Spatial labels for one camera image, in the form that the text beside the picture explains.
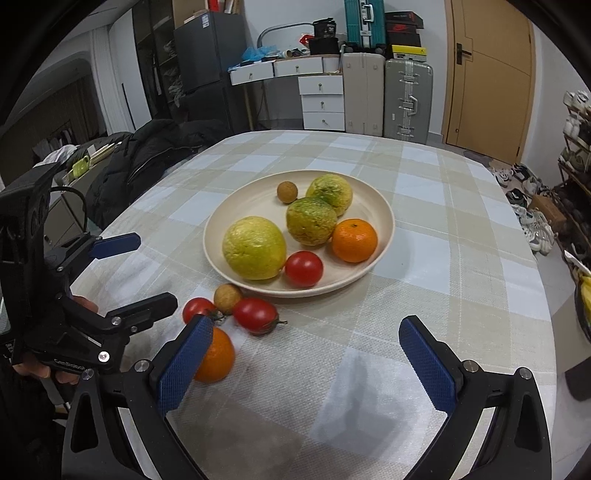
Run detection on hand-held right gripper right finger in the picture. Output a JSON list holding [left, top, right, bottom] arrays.
[[398, 315, 552, 480]]

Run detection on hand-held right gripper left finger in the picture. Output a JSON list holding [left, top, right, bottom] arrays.
[[62, 315, 215, 480]]

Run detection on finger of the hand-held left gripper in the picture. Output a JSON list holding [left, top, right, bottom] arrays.
[[105, 292, 178, 334], [44, 232, 141, 278]]

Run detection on orange mandarin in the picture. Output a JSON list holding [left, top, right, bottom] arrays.
[[194, 327, 236, 384], [331, 219, 378, 264]]

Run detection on red tomato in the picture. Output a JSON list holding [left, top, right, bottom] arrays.
[[232, 297, 288, 336], [182, 298, 225, 326], [284, 250, 324, 288]]

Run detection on light brown longan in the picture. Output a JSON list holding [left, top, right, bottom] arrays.
[[213, 283, 244, 317]]

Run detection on large yellow citrus fruit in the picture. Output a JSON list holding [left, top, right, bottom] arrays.
[[222, 216, 287, 281]]

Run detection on cream round plate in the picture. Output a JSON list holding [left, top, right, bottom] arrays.
[[203, 170, 396, 298]]

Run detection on green mottled citrus fruit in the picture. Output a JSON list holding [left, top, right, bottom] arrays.
[[286, 196, 338, 247]]

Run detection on yellow green citrus fruit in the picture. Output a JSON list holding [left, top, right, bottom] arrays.
[[306, 174, 354, 217]]

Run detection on person's left forearm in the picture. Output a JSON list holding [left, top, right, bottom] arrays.
[[0, 369, 70, 480]]

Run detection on person's left hand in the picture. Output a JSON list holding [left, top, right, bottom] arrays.
[[11, 295, 100, 386]]

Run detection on black padded jacket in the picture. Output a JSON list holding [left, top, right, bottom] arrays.
[[88, 119, 227, 229]]

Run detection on white crumpled cloth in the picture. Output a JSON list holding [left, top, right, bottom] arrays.
[[32, 144, 77, 167]]

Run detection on yellow bag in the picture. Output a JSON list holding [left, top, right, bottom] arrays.
[[578, 273, 591, 319]]

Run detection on group of loose sneakers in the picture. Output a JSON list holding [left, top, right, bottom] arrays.
[[489, 161, 559, 256]]

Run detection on dark wooden shelf unit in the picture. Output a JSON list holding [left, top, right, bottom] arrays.
[[131, 0, 185, 121]]

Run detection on small brown cardboard box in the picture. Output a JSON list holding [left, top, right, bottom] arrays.
[[529, 194, 560, 219]]

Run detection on dark grey refrigerator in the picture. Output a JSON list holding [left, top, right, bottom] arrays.
[[173, 11, 250, 132]]

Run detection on wooden shoe rack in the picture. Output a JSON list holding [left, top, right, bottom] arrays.
[[556, 134, 591, 259]]

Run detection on white desk with drawers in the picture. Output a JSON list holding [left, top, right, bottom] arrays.
[[228, 55, 342, 86]]

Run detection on flat cardboard box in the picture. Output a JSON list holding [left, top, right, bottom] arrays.
[[172, 0, 208, 24]]

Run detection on white drawer cabinet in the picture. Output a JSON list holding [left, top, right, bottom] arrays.
[[298, 74, 346, 131]]

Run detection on silver hard suitcase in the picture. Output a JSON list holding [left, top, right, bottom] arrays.
[[383, 58, 434, 141]]

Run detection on beige hard suitcase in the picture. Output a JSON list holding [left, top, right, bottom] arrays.
[[341, 52, 386, 137]]

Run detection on rows of assorted shoes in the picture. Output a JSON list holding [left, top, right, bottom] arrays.
[[560, 90, 591, 171]]

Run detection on black storage box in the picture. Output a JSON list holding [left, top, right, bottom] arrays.
[[308, 37, 341, 56]]

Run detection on wooden door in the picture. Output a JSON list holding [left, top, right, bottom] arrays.
[[441, 0, 536, 164]]

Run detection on teal hard suitcase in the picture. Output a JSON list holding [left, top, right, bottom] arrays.
[[344, 0, 386, 52]]

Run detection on black cable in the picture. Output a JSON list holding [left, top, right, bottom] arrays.
[[48, 186, 89, 241]]

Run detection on curved metal tube frame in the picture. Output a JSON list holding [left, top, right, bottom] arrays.
[[256, 23, 319, 59]]

